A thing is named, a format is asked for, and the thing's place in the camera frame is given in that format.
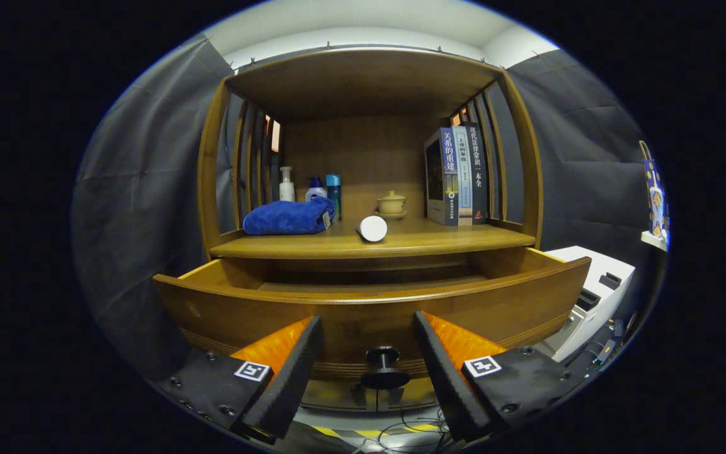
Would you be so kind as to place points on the blue spine book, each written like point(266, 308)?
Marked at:
point(442, 183)

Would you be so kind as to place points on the blue dotted paper bag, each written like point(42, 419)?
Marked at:
point(651, 202)

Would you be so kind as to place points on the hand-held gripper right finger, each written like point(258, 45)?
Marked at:
point(448, 384)

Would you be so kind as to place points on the beige lidded teacup with saucer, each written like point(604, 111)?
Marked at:
point(392, 203)

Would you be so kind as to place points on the white cylindrical jar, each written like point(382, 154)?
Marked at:
point(373, 229)

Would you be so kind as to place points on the small white shelf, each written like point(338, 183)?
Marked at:
point(653, 239)

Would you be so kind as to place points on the black backdrop cloth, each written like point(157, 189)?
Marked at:
point(142, 189)

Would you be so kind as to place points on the teal bottle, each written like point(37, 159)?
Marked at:
point(333, 189)

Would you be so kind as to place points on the dark floor device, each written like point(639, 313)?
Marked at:
point(596, 353)

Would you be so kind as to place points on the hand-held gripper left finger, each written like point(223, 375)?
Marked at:
point(293, 384)

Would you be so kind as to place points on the blue folded towel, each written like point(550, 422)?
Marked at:
point(284, 217)

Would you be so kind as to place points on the white pump bottle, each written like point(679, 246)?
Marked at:
point(287, 191)

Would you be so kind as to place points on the wooden cabinet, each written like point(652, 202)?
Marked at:
point(363, 151)

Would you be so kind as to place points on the wooden drawer with black knob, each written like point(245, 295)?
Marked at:
point(369, 315)

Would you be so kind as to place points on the black spine book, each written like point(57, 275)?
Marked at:
point(479, 183)

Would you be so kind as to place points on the white bottle with blue cap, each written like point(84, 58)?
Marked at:
point(315, 194)

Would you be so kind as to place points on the pale spine book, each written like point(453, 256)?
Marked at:
point(465, 183)

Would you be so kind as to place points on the wooden countertop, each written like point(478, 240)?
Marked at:
point(438, 238)

